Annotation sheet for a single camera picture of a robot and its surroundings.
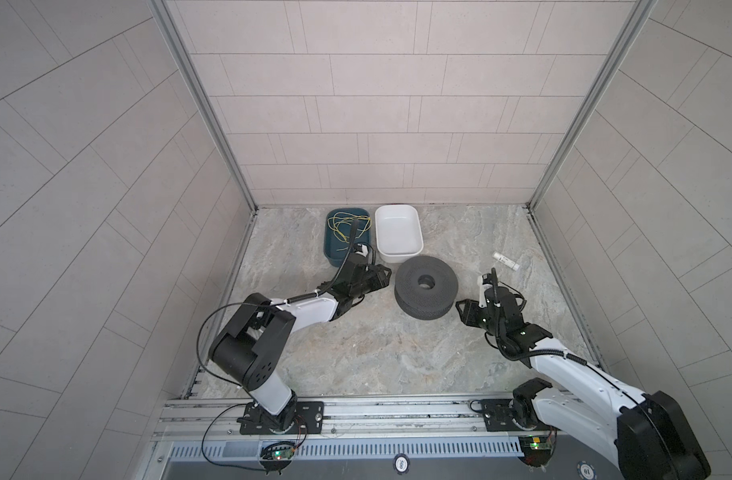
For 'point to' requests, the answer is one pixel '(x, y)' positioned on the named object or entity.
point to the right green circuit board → (535, 450)
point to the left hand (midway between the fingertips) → (394, 269)
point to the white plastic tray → (398, 231)
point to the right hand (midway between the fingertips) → (459, 304)
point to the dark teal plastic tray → (335, 246)
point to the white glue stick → (506, 261)
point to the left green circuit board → (277, 451)
